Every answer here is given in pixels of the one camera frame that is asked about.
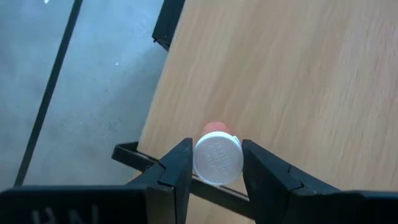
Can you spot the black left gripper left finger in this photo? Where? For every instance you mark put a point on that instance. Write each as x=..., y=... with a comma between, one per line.
x=174, y=174

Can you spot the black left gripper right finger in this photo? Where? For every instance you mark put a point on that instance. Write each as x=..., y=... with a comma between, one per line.
x=267, y=180

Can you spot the red medicine bottle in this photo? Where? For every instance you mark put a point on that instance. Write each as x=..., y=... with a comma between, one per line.
x=217, y=158

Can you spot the wooden shelf black metal frame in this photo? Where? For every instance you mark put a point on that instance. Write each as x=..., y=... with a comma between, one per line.
x=280, y=93

